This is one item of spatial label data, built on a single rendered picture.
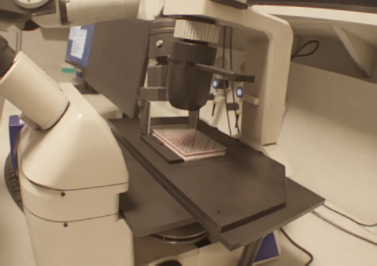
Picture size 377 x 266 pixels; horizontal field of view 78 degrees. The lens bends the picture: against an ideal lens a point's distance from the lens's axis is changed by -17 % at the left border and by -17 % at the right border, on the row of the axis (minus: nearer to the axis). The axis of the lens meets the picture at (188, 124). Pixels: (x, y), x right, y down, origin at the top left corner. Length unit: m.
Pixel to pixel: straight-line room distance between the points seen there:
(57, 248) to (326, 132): 0.77
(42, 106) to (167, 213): 0.19
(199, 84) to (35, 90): 0.22
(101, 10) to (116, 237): 0.36
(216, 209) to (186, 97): 0.16
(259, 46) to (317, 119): 0.44
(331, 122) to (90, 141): 0.72
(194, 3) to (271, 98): 0.23
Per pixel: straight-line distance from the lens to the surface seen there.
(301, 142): 0.93
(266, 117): 0.52
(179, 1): 0.41
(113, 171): 0.29
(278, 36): 0.50
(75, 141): 0.27
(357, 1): 0.73
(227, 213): 0.32
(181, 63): 0.39
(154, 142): 0.46
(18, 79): 0.29
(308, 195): 0.44
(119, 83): 0.78
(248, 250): 0.44
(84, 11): 0.49
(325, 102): 0.88
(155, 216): 0.33
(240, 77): 0.33
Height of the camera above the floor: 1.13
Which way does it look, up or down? 17 degrees down
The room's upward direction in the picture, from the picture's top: 9 degrees clockwise
